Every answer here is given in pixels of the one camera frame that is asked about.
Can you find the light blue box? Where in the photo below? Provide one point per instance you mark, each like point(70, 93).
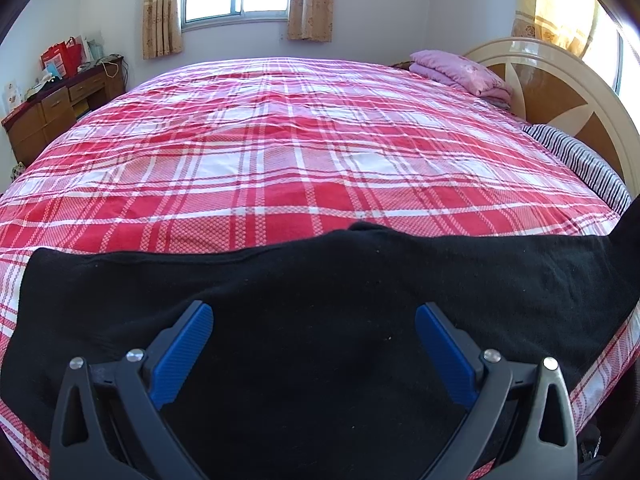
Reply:
point(52, 71)

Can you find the red gift bag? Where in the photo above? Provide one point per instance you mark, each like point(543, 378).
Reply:
point(62, 55)

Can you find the beige floral curtain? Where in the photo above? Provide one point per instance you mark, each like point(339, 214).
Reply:
point(310, 5)
point(160, 20)

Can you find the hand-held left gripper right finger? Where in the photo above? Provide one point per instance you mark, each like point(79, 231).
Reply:
point(447, 355)

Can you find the white printed box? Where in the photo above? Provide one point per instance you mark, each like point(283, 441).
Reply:
point(12, 96)

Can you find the bed with red plaid sheet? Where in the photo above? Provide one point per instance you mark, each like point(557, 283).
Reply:
point(300, 150)

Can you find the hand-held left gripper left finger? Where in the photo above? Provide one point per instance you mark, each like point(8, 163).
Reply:
point(182, 355)

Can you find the cream and wood headboard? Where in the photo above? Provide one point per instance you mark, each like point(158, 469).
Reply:
point(545, 55)

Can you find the striped pillow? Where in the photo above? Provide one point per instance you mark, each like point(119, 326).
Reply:
point(590, 165)

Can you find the yellow sunlit curtain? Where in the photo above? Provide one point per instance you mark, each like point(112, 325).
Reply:
point(550, 15)

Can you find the pink folded blanket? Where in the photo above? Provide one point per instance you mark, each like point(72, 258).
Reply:
point(460, 71)

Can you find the brown wooden desk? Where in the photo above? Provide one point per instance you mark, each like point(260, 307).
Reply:
point(30, 130)

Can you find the black pants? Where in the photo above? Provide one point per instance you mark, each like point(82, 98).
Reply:
point(320, 305)

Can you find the pale paper bags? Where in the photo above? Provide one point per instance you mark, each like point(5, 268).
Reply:
point(92, 49)

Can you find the large window beside headboard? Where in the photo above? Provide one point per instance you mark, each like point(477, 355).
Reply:
point(607, 50)

